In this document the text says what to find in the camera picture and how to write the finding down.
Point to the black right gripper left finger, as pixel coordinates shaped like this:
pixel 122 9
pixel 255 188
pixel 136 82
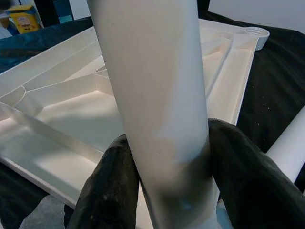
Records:
pixel 107 186

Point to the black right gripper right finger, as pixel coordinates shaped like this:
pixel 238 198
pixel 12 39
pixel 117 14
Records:
pixel 250 179

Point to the white plastic table leg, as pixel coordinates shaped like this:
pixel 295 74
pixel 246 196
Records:
pixel 155 71
pixel 290 152

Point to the white plastic table top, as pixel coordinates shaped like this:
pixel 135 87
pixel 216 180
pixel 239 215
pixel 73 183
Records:
pixel 59 114

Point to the black plastic cover sheet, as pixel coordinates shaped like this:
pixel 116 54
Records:
pixel 274 83

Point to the yellow SpongeBob box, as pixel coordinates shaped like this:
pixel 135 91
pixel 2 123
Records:
pixel 25 22

